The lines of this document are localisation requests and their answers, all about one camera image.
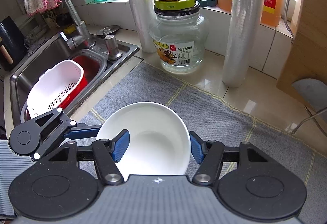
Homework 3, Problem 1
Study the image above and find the plain white bowl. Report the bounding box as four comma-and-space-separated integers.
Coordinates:
96, 102, 191, 179

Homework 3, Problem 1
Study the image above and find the steel kitchen faucet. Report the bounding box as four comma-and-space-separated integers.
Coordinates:
63, 0, 95, 50

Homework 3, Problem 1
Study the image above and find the grey checked cloth mat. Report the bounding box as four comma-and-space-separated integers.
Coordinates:
81, 63, 326, 223

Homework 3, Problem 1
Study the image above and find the red basin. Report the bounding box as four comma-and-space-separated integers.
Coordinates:
24, 55, 101, 121

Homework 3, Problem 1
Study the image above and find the steel sink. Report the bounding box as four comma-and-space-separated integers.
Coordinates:
5, 33, 140, 126

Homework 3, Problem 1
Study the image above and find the soap dispenser pump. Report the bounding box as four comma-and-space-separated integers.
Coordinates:
104, 33, 122, 61

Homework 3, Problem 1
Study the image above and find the sink drain stopper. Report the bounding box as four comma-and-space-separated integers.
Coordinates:
96, 25, 120, 37

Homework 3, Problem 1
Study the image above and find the clear glass jar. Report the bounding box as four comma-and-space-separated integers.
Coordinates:
149, 0, 209, 75

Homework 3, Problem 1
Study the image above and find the wooden cutting board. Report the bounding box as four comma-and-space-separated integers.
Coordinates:
277, 0, 326, 111

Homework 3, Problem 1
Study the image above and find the cling film roll right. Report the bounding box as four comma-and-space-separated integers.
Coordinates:
222, 0, 262, 88

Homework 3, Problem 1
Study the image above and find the metal wire rack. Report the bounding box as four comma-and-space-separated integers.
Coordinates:
278, 0, 326, 134

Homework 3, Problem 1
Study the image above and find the kitchen knife black handle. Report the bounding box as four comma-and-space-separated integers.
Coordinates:
292, 78, 327, 111

